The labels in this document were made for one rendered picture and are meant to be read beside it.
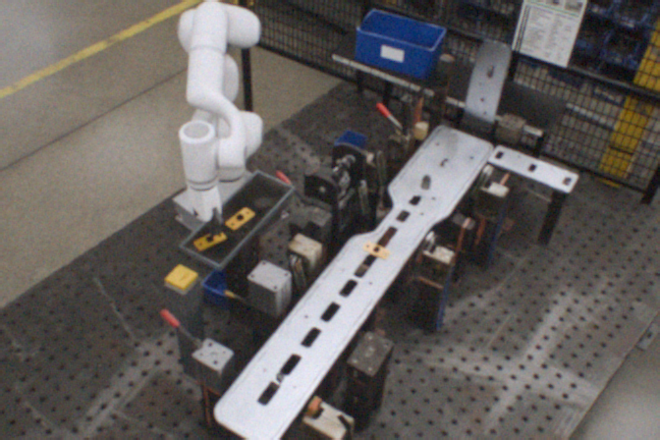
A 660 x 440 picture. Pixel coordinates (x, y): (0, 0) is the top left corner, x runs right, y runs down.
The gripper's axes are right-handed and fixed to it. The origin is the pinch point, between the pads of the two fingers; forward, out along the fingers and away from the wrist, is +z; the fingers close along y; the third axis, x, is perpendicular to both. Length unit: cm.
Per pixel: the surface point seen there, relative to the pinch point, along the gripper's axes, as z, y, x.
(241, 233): 7.8, 2.1, 8.6
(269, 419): 24, 48, -11
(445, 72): 9, -26, 109
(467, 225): 25, 25, 77
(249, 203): 7.8, -6.5, 16.7
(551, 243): 53, 31, 119
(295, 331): 23.8, 28.9, 9.0
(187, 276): 7.8, 7.7, -11.1
